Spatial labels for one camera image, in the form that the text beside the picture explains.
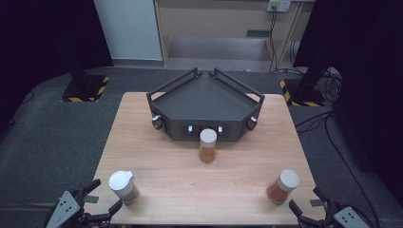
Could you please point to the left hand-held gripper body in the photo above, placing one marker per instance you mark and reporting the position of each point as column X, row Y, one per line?
column 66, row 209

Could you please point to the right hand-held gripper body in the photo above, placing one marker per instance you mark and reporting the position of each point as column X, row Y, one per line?
column 347, row 218

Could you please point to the brown spice jar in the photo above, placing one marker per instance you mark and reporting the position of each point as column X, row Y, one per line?
column 122, row 183

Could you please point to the red-orange spice jar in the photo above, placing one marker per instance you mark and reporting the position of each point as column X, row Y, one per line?
column 286, row 180

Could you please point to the yellow-orange spice jar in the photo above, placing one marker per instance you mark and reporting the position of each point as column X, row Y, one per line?
column 207, row 153

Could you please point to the grey tape piece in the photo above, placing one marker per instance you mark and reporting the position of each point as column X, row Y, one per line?
column 316, row 203
column 92, row 199

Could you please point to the black hook with white clip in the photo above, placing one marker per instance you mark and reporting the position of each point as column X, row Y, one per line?
column 252, row 123
column 190, row 129
column 220, row 129
column 157, row 123

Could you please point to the black stand with hazard tape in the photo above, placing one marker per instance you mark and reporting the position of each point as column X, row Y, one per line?
column 84, row 88
column 304, row 93

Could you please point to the black curtain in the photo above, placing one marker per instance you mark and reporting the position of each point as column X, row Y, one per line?
column 370, row 63
column 38, row 38

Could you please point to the white panel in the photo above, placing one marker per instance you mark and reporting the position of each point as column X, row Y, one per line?
column 130, row 28

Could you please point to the wooden cabinet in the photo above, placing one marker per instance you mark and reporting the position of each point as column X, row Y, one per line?
column 221, row 19

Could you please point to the dark grey wall plate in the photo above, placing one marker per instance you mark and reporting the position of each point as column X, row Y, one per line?
column 259, row 33

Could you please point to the grey wall power socket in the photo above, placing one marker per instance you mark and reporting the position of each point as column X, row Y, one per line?
column 278, row 5

